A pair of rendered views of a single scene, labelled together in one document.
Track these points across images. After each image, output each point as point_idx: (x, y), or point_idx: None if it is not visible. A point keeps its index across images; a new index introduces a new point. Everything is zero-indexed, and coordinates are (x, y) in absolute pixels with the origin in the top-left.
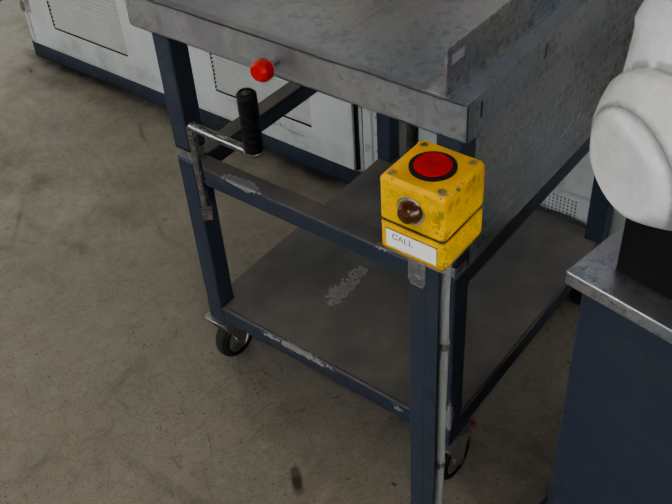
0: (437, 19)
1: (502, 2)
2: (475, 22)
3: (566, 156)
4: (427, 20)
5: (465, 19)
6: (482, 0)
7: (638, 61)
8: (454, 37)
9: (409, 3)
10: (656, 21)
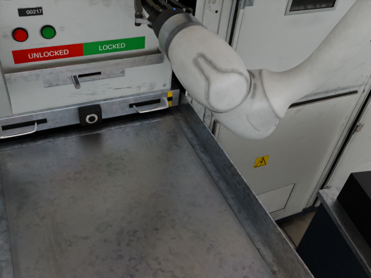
0: (227, 271)
1: (227, 229)
2: (243, 256)
3: None
4: (224, 277)
5: (236, 258)
6: (218, 236)
7: None
8: (254, 277)
9: (196, 272)
10: None
